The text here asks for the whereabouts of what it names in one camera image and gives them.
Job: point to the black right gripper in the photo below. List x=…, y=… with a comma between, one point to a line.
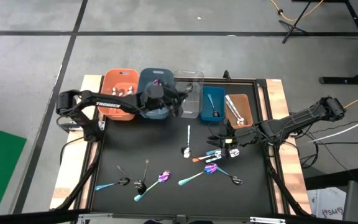
x=244, y=137

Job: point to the black desk frame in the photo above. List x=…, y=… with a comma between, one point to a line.
x=346, y=80

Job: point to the small brown-orange plastic bin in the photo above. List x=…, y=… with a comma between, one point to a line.
x=244, y=102

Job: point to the all-black spoon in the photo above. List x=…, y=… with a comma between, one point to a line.
x=139, y=184
x=142, y=189

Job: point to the black tripod stand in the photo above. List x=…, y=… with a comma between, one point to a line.
x=294, y=26

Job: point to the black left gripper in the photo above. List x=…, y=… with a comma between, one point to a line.
x=172, y=99

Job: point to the white cardboard box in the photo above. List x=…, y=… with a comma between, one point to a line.
x=325, y=202

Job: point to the black table mat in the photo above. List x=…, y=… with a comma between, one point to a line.
x=154, y=140

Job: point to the small blue plastic bin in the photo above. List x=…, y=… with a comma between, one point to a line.
x=218, y=93

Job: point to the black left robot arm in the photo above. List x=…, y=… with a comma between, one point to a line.
x=110, y=104

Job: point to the metal bracket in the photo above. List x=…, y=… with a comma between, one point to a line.
x=267, y=220

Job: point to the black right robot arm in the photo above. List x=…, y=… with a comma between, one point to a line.
x=297, y=119

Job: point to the clear plastic bin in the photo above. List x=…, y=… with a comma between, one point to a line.
x=195, y=105

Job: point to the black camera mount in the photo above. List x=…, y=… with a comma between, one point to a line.
x=226, y=74

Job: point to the large orange plastic bin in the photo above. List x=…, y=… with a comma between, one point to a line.
x=123, y=79

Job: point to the large grey-blue plastic bin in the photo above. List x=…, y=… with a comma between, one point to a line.
x=146, y=79

